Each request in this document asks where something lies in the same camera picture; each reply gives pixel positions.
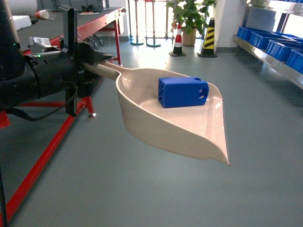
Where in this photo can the white foam block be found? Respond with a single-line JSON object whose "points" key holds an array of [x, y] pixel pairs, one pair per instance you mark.
{"points": [[21, 22]]}

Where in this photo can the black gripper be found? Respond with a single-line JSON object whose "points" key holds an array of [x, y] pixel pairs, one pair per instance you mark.
{"points": [[79, 51]]}

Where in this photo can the steel roller shelf rack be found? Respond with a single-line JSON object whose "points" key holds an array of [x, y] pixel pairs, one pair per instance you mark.
{"points": [[283, 53]]}

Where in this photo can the blue plastic part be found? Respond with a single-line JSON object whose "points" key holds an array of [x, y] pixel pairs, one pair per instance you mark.
{"points": [[182, 92]]}

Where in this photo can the green potted plant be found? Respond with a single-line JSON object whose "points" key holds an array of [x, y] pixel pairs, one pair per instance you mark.
{"points": [[192, 16]]}

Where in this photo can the yellow black traffic cone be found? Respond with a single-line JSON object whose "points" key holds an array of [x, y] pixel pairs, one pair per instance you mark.
{"points": [[207, 50]]}

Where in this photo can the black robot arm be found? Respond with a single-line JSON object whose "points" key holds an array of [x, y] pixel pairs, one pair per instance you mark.
{"points": [[26, 78]]}

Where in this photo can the red frame work table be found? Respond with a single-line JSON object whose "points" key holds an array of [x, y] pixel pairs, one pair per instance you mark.
{"points": [[107, 21]]}

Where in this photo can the red white traffic cone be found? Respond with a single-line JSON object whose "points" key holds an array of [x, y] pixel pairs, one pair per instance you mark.
{"points": [[177, 48]]}

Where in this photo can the beige plastic dustpan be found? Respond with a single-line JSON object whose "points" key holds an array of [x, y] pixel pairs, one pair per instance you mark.
{"points": [[195, 131]]}

